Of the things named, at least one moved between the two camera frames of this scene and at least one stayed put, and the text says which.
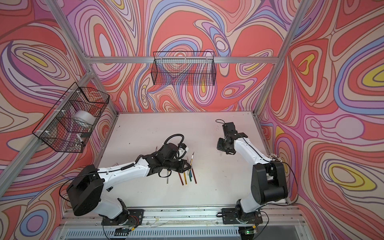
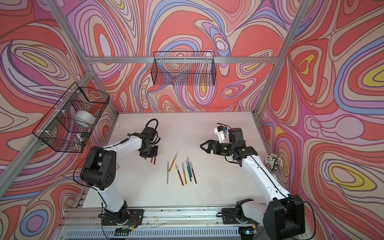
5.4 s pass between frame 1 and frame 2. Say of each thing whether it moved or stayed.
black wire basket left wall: stayed
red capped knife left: stayed
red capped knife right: stayed
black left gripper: moved
